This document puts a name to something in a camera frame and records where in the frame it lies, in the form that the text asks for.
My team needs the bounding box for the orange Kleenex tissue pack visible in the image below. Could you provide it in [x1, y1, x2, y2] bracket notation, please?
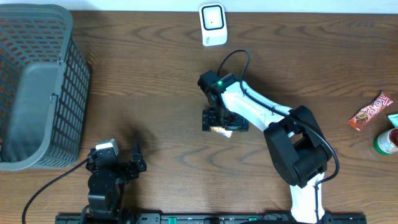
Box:
[210, 127, 234, 138]

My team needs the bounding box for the red Top snack packet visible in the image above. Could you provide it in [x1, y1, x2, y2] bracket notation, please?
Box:
[348, 91, 393, 131]

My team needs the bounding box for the green lid jar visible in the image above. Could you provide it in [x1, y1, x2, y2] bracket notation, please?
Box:
[373, 128, 397, 155]

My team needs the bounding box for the mint green wipes pack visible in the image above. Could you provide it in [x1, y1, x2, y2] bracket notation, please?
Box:
[387, 114, 398, 128]

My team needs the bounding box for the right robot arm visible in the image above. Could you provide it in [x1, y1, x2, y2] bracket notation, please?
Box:
[198, 70, 332, 223]

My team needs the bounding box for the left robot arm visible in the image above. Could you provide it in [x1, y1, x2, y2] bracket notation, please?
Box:
[80, 139, 147, 223]

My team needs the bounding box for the white barcode scanner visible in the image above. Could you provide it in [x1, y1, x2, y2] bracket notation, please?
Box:
[198, 3, 228, 47]

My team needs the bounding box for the grey plastic mesh basket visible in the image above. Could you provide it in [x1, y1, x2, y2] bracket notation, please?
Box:
[1, 4, 90, 171]

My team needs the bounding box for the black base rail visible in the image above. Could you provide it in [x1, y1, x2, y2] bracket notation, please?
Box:
[55, 212, 368, 224]

